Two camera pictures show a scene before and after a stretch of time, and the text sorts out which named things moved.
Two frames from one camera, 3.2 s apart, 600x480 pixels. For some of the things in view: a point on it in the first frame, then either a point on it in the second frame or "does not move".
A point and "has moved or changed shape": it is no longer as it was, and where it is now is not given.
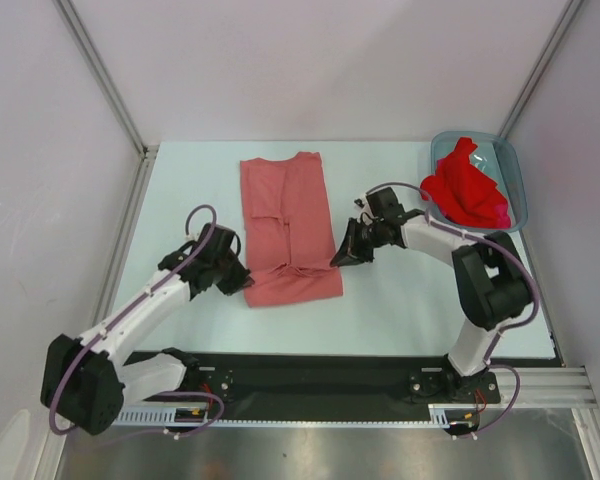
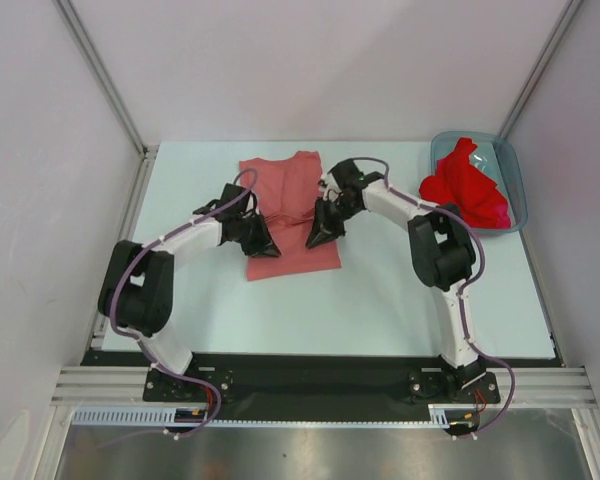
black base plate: (346, 385) does not move
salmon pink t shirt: (289, 230) has moved or changed shape
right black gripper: (350, 250) -> (324, 228)
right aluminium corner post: (566, 19) does not move
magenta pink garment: (503, 221) does not move
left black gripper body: (230, 275) -> (251, 233)
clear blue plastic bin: (495, 155) does not move
